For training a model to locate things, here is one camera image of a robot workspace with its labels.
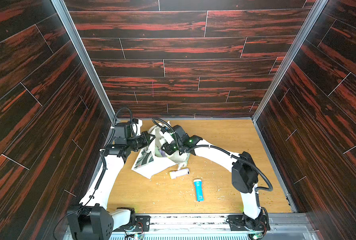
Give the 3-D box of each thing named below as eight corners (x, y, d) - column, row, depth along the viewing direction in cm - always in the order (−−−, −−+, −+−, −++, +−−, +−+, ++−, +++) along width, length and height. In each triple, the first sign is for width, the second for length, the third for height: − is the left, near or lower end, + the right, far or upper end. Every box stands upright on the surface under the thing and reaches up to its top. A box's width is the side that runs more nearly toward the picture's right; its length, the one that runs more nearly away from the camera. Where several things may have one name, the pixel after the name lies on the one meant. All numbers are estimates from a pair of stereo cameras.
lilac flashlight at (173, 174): (170, 180, 90) (170, 177, 87) (169, 174, 92) (168, 171, 89) (189, 175, 92) (190, 173, 89) (188, 170, 94) (188, 167, 91)
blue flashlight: (197, 202, 82) (197, 200, 80) (193, 181, 90) (193, 179, 88) (204, 201, 83) (205, 200, 81) (200, 180, 90) (200, 178, 88)
